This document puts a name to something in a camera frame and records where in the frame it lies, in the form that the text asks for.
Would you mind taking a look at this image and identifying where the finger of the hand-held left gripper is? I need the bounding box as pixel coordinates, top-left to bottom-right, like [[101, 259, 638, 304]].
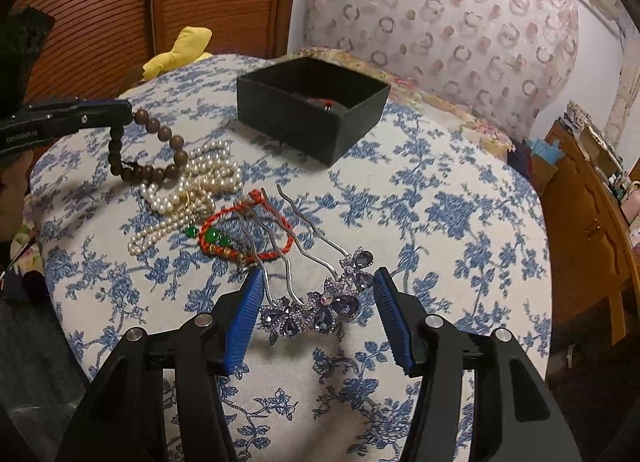
[[12, 98, 134, 139]]

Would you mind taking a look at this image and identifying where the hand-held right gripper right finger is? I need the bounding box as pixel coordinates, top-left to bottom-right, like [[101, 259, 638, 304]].
[[372, 266, 583, 462]]

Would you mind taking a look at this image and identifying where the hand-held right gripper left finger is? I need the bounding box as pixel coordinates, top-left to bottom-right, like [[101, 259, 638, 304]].
[[56, 267, 265, 462]]

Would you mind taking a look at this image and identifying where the brown wooden bead bracelet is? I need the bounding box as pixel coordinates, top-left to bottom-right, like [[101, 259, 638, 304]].
[[107, 109, 190, 183]]

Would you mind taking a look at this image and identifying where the purple rhinestone hair comb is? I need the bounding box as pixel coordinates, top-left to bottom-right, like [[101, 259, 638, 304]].
[[234, 185, 376, 344]]

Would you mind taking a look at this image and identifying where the red braided cord bracelet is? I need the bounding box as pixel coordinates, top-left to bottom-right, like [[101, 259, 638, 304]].
[[198, 190, 296, 263]]

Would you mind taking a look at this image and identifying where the white pearl necklace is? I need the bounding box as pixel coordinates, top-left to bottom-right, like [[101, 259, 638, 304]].
[[128, 140, 242, 257]]

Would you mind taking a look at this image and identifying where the black jewelry box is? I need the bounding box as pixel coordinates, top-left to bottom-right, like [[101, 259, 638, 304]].
[[236, 56, 391, 167]]

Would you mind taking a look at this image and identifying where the yellow cloth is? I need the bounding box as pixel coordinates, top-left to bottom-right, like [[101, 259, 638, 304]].
[[142, 26, 214, 82]]

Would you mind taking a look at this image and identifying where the wooden louvered wardrobe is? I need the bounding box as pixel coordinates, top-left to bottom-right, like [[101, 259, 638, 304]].
[[10, 0, 303, 107]]

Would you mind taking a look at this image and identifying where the blue floral bedspread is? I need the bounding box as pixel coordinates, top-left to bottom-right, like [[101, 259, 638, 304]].
[[27, 52, 552, 462]]

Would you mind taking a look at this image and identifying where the wooden cabinet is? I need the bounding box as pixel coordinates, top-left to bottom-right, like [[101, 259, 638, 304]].
[[541, 121, 640, 347]]

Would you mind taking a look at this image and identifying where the patterned sheer curtain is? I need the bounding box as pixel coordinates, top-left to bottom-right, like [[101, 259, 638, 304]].
[[287, 0, 581, 140]]

